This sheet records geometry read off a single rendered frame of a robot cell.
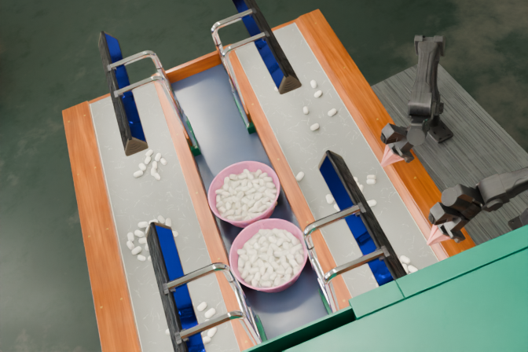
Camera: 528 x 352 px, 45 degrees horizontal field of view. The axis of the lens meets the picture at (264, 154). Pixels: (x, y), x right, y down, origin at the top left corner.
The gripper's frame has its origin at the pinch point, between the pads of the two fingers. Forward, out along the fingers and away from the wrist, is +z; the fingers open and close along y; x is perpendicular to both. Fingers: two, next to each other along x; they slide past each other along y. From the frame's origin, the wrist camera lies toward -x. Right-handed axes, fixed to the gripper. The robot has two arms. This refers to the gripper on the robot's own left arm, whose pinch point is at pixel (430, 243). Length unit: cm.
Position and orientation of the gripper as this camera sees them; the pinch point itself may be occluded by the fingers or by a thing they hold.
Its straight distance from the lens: 199.8
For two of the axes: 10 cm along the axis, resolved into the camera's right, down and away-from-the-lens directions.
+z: -5.6, 6.8, 4.7
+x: 7.7, 2.1, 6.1
